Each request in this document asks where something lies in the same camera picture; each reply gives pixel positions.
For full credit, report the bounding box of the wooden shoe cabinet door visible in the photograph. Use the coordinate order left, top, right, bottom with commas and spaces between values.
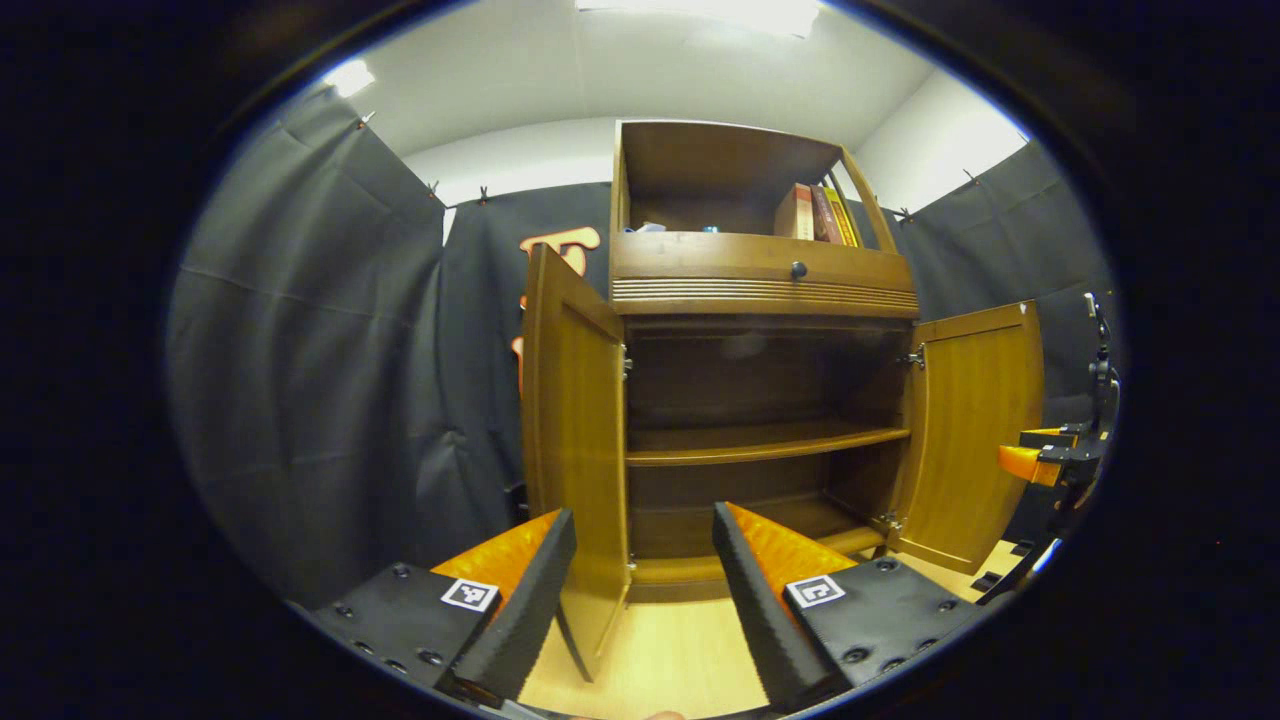
885, 300, 1046, 576
520, 243, 633, 683

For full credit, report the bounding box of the small ceiling light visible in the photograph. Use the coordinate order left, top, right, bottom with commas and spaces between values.
322, 58, 376, 98

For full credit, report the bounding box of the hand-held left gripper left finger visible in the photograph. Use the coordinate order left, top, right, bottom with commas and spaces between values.
312, 507, 579, 706

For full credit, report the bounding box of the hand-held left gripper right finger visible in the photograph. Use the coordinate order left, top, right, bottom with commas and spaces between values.
712, 500, 986, 713

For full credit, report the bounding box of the yellow book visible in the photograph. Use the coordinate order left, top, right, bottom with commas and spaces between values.
825, 186, 861, 248

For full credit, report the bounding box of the wooden double-door shoe cabinet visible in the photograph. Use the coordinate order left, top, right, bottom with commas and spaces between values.
608, 120, 921, 606

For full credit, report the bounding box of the beige and red book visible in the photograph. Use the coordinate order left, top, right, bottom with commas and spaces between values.
773, 183, 816, 241

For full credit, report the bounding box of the wooden cabinet drawer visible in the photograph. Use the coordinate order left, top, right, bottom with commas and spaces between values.
610, 232, 921, 321

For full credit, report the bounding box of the large ceiling light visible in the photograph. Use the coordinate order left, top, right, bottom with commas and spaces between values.
575, 0, 821, 39

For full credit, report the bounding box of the wooden cabinet shelf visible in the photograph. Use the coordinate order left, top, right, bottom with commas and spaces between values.
626, 418, 913, 468

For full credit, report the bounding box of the dark red book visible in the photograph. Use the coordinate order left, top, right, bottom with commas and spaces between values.
808, 184, 844, 245

